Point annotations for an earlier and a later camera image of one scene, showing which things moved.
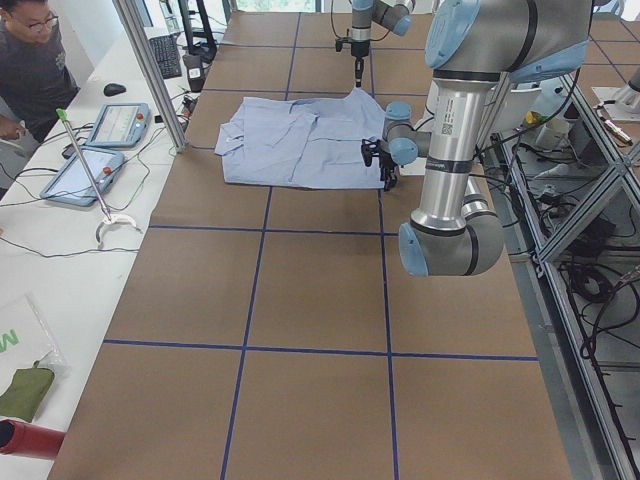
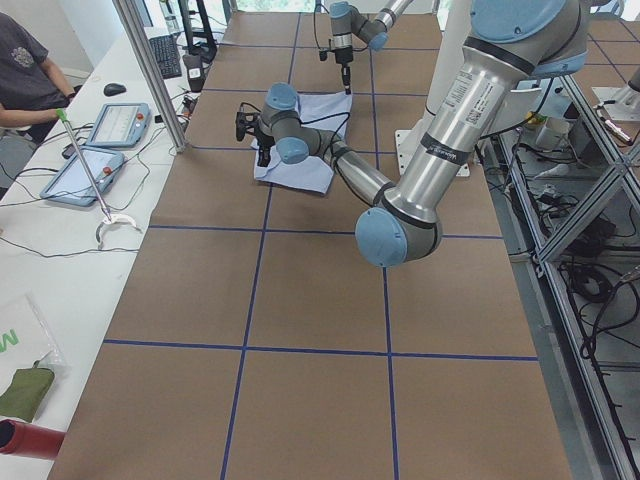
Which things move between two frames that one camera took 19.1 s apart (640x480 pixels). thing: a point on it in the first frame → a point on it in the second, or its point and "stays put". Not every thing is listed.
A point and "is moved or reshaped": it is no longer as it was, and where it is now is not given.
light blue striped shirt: (279, 140) is moved or reshaped
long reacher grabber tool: (109, 217) stays put
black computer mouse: (112, 89) stays put
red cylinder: (25, 439) stays put
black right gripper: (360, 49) → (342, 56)
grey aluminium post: (136, 26) stays put
